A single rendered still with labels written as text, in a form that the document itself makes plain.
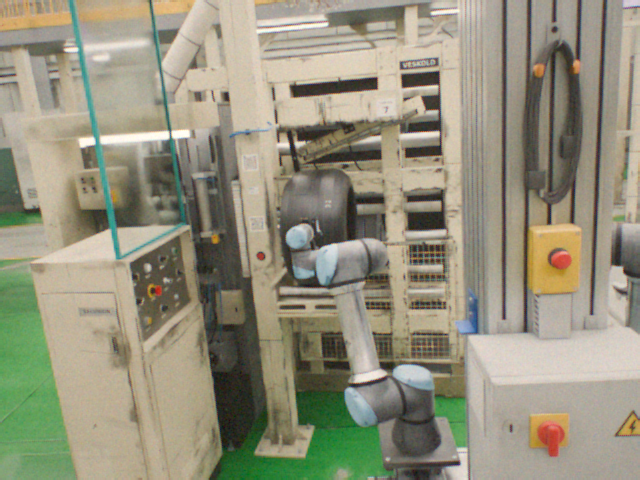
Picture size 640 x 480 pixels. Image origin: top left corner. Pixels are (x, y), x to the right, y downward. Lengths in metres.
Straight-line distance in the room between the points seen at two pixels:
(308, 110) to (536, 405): 1.94
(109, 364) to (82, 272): 0.37
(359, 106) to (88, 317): 1.52
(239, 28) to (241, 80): 0.22
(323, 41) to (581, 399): 10.78
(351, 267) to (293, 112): 1.29
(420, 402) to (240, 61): 1.62
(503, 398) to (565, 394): 0.11
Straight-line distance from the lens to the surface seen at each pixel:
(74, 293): 2.18
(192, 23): 2.91
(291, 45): 11.61
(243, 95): 2.51
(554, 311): 1.22
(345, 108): 2.67
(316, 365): 3.42
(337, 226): 2.31
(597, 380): 1.11
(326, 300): 2.50
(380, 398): 1.61
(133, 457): 2.39
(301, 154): 2.86
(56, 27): 8.69
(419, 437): 1.73
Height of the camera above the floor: 1.74
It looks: 14 degrees down
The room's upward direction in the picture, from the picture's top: 5 degrees counter-clockwise
